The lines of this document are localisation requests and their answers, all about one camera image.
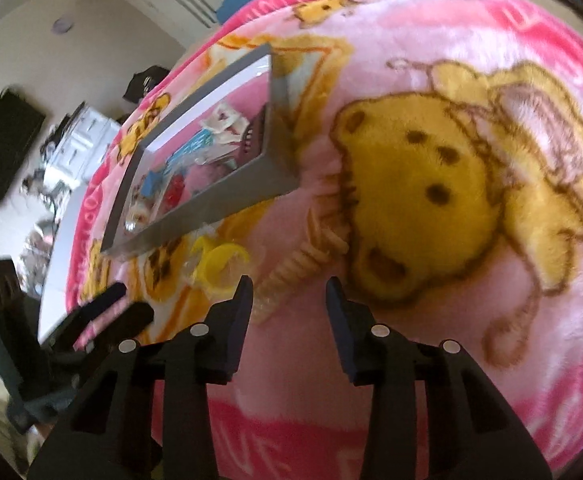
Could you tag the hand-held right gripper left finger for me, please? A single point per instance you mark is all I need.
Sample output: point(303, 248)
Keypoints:
point(236, 330)

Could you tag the brown hair claw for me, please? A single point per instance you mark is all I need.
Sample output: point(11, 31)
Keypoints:
point(254, 135)

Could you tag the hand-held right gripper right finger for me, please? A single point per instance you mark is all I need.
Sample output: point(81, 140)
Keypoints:
point(341, 330)

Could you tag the white drawer cabinet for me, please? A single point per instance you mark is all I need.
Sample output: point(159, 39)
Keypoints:
point(84, 135)

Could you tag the red hair accessory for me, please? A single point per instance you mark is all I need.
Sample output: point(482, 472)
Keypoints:
point(174, 191)

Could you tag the pile of desk clutter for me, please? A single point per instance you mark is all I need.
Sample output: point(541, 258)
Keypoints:
point(41, 220)

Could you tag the round purple wall ornament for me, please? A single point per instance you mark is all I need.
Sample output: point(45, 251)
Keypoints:
point(62, 25)

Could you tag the black television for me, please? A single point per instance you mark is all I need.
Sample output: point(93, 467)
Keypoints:
point(6, 145)

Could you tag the white hair claw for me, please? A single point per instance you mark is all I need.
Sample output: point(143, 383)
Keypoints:
point(221, 122)

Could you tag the white desk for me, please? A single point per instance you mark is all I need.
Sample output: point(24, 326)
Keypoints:
point(59, 260)

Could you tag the blue hair accessory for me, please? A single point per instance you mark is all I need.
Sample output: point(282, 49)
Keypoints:
point(152, 182)

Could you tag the yellow bangle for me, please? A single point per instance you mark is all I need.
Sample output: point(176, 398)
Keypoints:
point(216, 260)

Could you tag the pink bear printed blanket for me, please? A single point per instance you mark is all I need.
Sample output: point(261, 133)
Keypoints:
point(421, 335)

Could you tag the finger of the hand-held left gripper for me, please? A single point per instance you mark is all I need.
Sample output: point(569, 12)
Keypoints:
point(99, 305)
point(126, 322)

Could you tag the black bag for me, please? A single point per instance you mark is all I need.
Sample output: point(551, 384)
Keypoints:
point(144, 85)

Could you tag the grey cardboard box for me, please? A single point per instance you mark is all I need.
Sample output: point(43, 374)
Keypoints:
point(221, 200)

